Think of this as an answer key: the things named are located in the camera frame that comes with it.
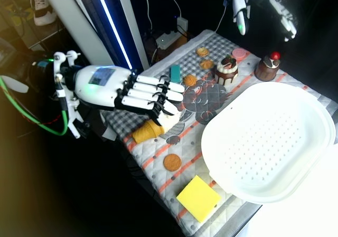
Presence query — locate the yellow block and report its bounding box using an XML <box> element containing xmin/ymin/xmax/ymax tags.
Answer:
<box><xmin>176</xmin><ymin>175</ymin><xmax>222</xmax><ymax>223</ymax></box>

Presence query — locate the green cable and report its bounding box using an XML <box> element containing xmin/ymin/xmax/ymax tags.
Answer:
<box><xmin>0</xmin><ymin>75</ymin><xmax>69</xmax><ymax>136</ymax></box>

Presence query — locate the teal block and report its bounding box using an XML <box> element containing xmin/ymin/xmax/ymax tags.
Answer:
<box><xmin>170</xmin><ymin>64</ymin><xmax>182</xmax><ymax>84</ymax></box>

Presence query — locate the white perforated plastic tray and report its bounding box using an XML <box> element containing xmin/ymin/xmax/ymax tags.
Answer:
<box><xmin>200</xmin><ymin>81</ymin><xmax>336</xmax><ymax>204</ymax></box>

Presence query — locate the grey quilt with bear print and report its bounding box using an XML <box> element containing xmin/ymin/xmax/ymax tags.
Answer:
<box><xmin>104</xmin><ymin>29</ymin><xmax>338</xmax><ymax>237</ymax></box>

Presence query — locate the thin red wire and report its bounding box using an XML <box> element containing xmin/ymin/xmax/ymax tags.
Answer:
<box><xmin>21</xmin><ymin>112</ymin><xmax>63</xmax><ymax>126</ymax></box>

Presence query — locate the white column with blue light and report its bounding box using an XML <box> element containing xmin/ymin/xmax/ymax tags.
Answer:
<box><xmin>36</xmin><ymin>0</ymin><xmax>150</xmax><ymax>73</ymax></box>

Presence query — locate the spiral swirl butter cookie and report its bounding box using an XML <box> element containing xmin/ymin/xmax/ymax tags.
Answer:
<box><xmin>183</xmin><ymin>74</ymin><xmax>198</xmax><ymax>87</ymax></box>

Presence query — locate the ring butter cookie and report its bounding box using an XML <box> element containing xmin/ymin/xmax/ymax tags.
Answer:
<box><xmin>195</xmin><ymin>46</ymin><xmax>210</xmax><ymax>58</ymax></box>

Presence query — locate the pink sandwich cookie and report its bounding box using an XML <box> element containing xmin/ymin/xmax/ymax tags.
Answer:
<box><xmin>231</xmin><ymin>48</ymin><xmax>250</xmax><ymax>61</ymax></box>

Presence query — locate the white and black shoe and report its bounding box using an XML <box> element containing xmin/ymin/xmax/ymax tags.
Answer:
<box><xmin>25</xmin><ymin>0</ymin><xmax>58</xmax><ymax>26</ymax></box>

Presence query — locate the white cable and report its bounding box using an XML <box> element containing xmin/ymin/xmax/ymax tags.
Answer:
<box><xmin>160</xmin><ymin>0</ymin><xmax>183</xmax><ymax>18</ymax></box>
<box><xmin>138</xmin><ymin>0</ymin><xmax>154</xmax><ymax>30</ymax></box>
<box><xmin>214</xmin><ymin>6</ymin><xmax>228</xmax><ymax>34</ymax></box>

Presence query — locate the fluted star butter cookie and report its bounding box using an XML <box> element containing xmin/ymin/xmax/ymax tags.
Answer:
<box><xmin>199</xmin><ymin>59</ymin><xmax>214</xmax><ymax>70</ymax></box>

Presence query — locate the round brown biscuit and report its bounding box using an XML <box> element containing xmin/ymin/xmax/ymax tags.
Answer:
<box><xmin>163</xmin><ymin>154</ymin><xmax>182</xmax><ymax>172</ymax></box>

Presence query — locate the brown cherry cupcake toy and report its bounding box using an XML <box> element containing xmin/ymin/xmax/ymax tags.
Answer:
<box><xmin>255</xmin><ymin>51</ymin><xmax>281</xmax><ymax>82</ymax></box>

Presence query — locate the white power strip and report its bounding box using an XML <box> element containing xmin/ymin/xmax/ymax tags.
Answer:
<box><xmin>155</xmin><ymin>32</ymin><xmax>185</xmax><ymax>50</ymax></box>

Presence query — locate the toy ice cream cone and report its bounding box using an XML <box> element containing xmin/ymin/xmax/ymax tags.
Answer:
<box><xmin>132</xmin><ymin>109</ymin><xmax>183</xmax><ymax>144</ymax></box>

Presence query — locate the white plug adapter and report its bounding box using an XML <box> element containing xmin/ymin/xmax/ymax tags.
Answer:
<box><xmin>176</xmin><ymin>16</ymin><xmax>189</xmax><ymax>33</ymax></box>

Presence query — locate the white cake with strawberry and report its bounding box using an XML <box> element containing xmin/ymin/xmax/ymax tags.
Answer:
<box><xmin>214</xmin><ymin>54</ymin><xmax>239</xmax><ymax>86</ymax></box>

